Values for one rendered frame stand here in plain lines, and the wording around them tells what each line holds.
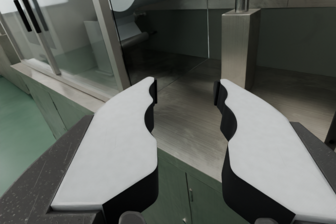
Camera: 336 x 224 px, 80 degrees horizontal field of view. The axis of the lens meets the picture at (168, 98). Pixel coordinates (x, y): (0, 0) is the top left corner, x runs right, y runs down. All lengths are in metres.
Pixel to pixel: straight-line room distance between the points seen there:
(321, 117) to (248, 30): 0.32
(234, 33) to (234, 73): 0.14
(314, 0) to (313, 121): 0.42
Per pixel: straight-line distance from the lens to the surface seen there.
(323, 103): 0.78
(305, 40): 0.92
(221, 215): 0.66
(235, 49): 0.70
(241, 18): 0.67
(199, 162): 0.52
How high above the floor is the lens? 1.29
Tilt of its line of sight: 31 degrees down
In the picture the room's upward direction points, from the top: 9 degrees counter-clockwise
